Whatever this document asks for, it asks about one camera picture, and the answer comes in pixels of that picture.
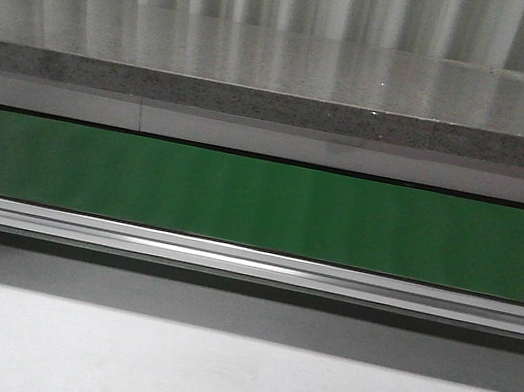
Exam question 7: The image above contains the green conveyor belt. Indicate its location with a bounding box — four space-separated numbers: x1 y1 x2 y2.
0 108 524 337

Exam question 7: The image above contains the grey granite counter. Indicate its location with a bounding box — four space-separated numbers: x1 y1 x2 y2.
0 0 524 205

